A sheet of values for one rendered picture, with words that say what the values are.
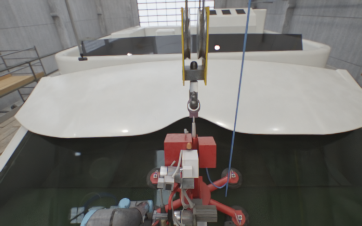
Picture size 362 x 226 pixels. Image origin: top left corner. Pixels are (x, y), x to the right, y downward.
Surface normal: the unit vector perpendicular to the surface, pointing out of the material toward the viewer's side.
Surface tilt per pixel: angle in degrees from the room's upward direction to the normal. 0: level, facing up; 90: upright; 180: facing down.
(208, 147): 73
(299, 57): 90
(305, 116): 19
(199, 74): 90
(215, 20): 61
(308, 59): 90
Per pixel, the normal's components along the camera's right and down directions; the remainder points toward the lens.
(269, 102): 0.00, -0.65
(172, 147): -0.03, 0.17
